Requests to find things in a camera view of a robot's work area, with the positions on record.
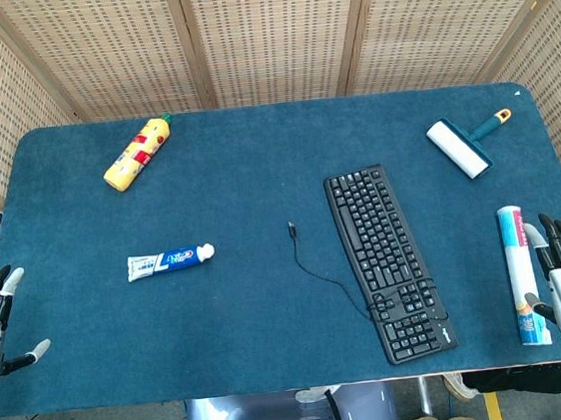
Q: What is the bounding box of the blue white toothpaste tube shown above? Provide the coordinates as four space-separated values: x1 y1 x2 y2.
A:
124 241 219 284

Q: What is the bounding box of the black keyboard usb cable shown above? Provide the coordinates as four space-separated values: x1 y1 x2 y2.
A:
286 206 450 337

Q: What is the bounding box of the white lint roll refill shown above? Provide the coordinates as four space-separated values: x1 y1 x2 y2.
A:
495 203 554 350

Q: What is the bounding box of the teal handled lint roller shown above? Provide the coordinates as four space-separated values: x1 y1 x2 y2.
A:
423 107 519 185

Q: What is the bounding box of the black computer keyboard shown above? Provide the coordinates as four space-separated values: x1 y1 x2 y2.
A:
321 157 461 372

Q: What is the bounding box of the blue felt table mat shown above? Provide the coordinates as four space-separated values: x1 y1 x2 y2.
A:
0 72 561 420

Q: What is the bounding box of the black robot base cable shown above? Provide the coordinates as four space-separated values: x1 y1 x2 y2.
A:
322 387 346 420

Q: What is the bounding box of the yellow plastic bottle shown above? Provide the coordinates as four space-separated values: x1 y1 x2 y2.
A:
97 112 182 195

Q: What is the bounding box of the metal table leg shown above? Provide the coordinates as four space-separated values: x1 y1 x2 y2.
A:
415 375 433 417

